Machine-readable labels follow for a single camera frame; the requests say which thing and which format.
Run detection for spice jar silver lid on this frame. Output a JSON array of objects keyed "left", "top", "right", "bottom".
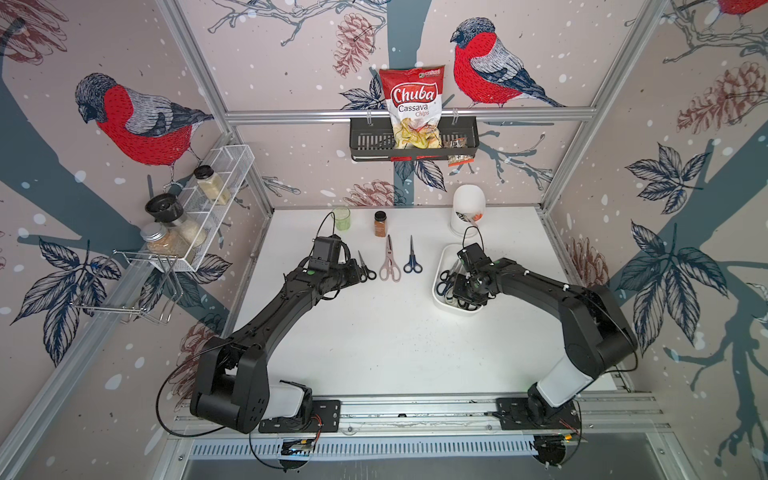
[{"left": 140, "top": 223, "right": 189, "bottom": 258}]

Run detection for green plastic cup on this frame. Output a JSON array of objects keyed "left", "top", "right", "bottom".
[{"left": 332, "top": 207, "right": 351, "bottom": 231}]

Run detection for black grinder jar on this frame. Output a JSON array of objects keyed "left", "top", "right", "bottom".
[{"left": 145, "top": 193, "right": 207, "bottom": 248}]

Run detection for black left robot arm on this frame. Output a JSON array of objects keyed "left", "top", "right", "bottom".
[{"left": 190, "top": 259, "right": 361, "bottom": 433}]

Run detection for white plastic storage box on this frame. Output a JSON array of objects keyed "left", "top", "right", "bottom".
[{"left": 433, "top": 244, "right": 490, "bottom": 317}]

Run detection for brown spice bottle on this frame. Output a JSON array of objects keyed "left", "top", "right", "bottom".
[{"left": 374, "top": 210, "right": 388, "bottom": 238}]

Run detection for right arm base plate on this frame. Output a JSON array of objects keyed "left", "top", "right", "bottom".
[{"left": 491, "top": 396, "right": 582, "bottom": 431}]

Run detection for white round container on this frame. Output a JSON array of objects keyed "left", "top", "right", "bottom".
[{"left": 450, "top": 184, "right": 486, "bottom": 235}]

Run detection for red Chuba chips bag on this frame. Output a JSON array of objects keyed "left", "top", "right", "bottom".
[{"left": 379, "top": 66, "right": 444, "bottom": 149}]

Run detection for white wire spice shelf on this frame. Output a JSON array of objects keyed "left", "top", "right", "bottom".
[{"left": 123, "top": 145, "right": 254, "bottom": 273}]

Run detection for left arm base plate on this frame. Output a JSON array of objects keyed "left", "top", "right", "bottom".
[{"left": 258, "top": 399, "right": 341, "bottom": 434}]

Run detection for small snack packet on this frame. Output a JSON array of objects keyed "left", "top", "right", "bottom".
[{"left": 448, "top": 137, "right": 474, "bottom": 168}]

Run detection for pink kitchen scissors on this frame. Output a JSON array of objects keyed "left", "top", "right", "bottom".
[{"left": 379, "top": 235, "right": 402, "bottom": 282}]

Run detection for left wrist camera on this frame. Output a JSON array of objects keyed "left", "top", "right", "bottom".
[{"left": 308, "top": 234, "right": 342, "bottom": 272}]

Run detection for black wire wall basket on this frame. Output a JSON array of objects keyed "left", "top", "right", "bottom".
[{"left": 349, "top": 117, "right": 479, "bottom": 161}]

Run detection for black handled scissors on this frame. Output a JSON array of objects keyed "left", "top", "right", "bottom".
[{"left": 358, "top": 252, "right": 377, "bottom": 283}]

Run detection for spice jar black lid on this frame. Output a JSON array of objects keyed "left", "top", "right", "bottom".
[{"left": 193, "top": 165, "right": 231, "bottom": 206}]

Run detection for blue handled scissors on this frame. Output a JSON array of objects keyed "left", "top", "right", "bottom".
[{"left": 403, "top": 236, "right": 423, "bottom": 274}]

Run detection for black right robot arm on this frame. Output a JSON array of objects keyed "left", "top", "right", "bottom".
[{"left": 454, "top": 244, "right": 639, "bottom": 425}]

